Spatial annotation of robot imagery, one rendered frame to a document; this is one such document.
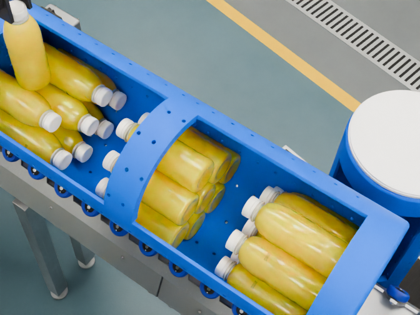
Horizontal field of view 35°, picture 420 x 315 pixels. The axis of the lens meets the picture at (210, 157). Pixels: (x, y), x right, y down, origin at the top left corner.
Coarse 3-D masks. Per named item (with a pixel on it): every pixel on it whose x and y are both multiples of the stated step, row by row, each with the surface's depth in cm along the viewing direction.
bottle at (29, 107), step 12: (0, 72) 133; (0, 84) 131; (12, 84) 131; (0, 96) 131; (12, 96) 130; (24, 96) 129; (36, 96) 130; (0, 108) 133; (12, 108) 130; (24, 108) 129; (36, 108) 129; (48, 108) 131; (24, 120) 130; (36, 120) 129
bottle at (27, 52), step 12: (12, 24) 118; (24, 24) 119; (36, 24) 121; (12, 36) 119; (24, 36) 119; (36, 36) 121; (12, 48) 121; (24, 48) 121; (36, 48) 123; (12, 60) 125; (24, 60) 124; (36, 60) 125; (24, 72) 126; (36, 72) 127; (48, 72) 130; (24, 84) 130; (36, 84) 130
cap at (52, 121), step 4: (52, 112) 130; (48, 116) 129; (52, 116) 129; (56, 116) 129; (60, 116) 130; (44, 120) 129; (48, 120) 129; (52, 120) 129; (56, 120) 130; (60, 120) 131; (44, 124) 129; (48, 124) 129; (52, 124) 130; (56, 124) 131; (60, 124) 132; (44, 128) 130; (48, 128) 129; (52, 128) 130; (56, 128) 131
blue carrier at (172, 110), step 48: (0, 48) 135; (96, 48) 126; (144, 96) 140; (192, 96) 125; (0, 144) 131; (96, 144) 145; (144, 144) 113; (240, 144) 131; (240, 192) 136; (336, 192) 110; (144, 240) 119; (192, 240) 132; (384, 240) 104; (336, 288) 102
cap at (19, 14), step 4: (16, 0) 118; (12, 4) 118; (16, 4) 118; (20, 4) 118; (24, 4) 118; (12, 8) 117; (16, 8) 117; (20, 8) 117; (24, 8) 117; (12, 12) 116; (16, 12) 116; (20, 12) 116; (24, 12) 117; (16, 16) 117; (20, 16) 117; (24, 16) 118; (16, 20) 117; (20, 20) 118
